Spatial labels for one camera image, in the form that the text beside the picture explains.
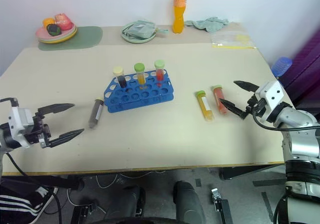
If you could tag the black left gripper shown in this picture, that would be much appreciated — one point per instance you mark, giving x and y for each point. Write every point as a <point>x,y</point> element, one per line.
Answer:
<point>40,130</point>

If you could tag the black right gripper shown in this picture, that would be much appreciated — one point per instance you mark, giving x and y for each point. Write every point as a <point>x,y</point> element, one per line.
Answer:
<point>256,106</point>

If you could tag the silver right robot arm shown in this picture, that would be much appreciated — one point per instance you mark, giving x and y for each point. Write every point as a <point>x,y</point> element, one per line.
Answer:
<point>301,120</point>

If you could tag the orange-red liquid tube green cap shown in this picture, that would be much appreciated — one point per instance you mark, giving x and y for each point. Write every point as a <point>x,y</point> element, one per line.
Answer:
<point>219,100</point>

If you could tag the grey tube on table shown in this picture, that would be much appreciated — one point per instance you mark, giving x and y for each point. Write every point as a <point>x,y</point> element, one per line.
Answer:
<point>95,112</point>

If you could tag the yellow liquid tube white label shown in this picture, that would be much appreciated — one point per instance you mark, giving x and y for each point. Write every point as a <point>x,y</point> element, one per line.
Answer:
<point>205,106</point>

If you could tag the dark liquid tube cream cap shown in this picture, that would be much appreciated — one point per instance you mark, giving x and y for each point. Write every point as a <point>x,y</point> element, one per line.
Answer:
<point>122,80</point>

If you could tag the blue plastic test tube rack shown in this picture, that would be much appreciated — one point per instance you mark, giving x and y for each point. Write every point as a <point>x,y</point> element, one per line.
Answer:
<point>140,96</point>

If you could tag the red liquid tube green cap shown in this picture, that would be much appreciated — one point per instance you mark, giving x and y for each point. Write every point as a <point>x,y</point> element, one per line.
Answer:
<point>159,73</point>

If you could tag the yellow liquid tube green cap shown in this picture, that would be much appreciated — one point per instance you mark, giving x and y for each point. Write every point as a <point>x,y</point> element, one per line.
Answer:
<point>140,75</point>

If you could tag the blue bottle cap object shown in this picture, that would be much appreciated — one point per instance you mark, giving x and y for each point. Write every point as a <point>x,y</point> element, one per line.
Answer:
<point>282,66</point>

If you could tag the clear zip plastic bag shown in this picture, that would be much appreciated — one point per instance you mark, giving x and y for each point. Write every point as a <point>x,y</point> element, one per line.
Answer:
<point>231,39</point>

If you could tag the purple fabric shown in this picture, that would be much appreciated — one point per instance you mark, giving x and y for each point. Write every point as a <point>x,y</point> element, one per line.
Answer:
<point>306,66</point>

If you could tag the crumpled green cloth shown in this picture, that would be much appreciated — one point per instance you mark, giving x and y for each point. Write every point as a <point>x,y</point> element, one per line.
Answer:
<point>210,24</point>

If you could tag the yellow plate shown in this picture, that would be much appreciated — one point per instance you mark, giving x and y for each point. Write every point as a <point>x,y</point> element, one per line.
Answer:
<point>58,40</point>

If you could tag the green placemat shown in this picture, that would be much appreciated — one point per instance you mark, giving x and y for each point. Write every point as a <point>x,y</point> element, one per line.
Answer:
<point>85,37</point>

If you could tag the pink plate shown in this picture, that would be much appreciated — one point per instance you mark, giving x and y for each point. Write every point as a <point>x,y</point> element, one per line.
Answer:
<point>43,33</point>

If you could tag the black garment white stripes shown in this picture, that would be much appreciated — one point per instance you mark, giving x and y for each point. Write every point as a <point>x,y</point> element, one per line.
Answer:
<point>17,201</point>

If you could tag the dark green toy fruit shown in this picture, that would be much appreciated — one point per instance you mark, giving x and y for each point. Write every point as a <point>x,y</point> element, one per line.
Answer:
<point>53,29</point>

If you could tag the orange toy fruit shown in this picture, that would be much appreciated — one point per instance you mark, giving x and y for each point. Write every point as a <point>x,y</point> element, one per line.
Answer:
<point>48,22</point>

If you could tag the pink toy peach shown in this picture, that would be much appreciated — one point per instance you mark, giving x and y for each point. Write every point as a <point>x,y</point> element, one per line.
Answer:
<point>63,21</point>

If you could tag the orange soda plastic bottle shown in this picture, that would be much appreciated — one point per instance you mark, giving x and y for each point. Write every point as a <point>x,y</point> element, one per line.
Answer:
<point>179,16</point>

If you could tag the light green round plate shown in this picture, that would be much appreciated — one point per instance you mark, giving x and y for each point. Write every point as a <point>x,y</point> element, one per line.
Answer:
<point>137,39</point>

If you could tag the dark rounded shape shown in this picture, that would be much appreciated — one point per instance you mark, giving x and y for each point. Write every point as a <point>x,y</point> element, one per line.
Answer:
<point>187,204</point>

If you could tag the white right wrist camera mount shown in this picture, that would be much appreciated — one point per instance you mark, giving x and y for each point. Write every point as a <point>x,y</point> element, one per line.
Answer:
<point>271,96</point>

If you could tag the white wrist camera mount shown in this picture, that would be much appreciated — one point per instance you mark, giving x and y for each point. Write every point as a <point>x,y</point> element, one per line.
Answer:
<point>21,122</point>
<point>271,96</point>

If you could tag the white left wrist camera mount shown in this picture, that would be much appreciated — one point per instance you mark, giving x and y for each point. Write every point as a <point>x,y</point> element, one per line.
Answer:
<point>21,122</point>

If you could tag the black table frame bar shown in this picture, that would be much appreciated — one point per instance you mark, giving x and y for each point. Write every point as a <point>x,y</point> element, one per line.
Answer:
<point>240,172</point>

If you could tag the black metal floor bracket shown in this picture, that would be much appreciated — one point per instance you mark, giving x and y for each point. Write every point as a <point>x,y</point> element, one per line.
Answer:
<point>221,206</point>
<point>82,212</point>

